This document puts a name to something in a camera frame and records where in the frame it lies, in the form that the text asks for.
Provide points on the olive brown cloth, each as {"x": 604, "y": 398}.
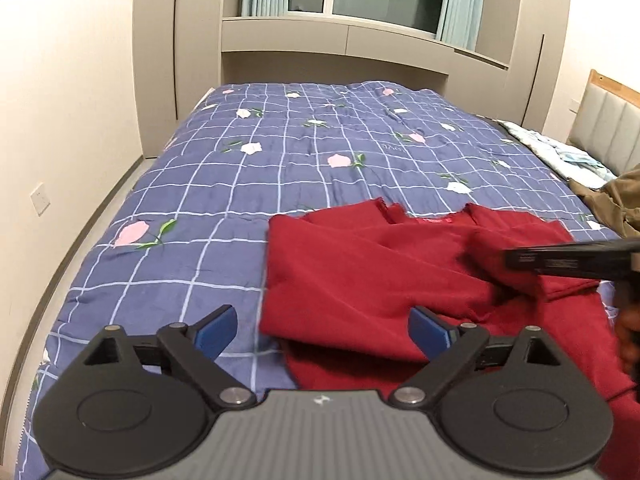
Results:
{"x": 616, "y": 202}

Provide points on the person's right hand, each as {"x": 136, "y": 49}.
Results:
{"x": 629, "y": 340}

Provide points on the grey padded headboard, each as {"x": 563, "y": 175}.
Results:
{"x": 610, "y": 120}

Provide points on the white wall socket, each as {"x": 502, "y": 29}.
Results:
{"x": 41, "y": 199}

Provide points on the pale floral bedding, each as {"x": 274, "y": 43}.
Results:
{"x": 550, "y": 149}

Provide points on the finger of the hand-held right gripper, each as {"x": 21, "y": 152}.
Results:
{"x": 555, "y": 260}

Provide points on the blue checked floral quilt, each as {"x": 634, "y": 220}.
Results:
{"x": 225, "y": 210}

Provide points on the beige built-in wardrobe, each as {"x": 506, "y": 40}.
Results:
{"x": 300, "y": 35}

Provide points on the white wall switch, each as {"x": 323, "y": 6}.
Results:
{"x": 576, "y": 105}

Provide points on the red knit sweater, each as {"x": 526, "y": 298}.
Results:
{"x": 350, "y": 280}

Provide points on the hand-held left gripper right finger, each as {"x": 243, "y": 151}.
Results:
{"x": 425, "y": 332}

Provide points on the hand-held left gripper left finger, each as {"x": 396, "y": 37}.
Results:
{"x": 217, "y": 331}

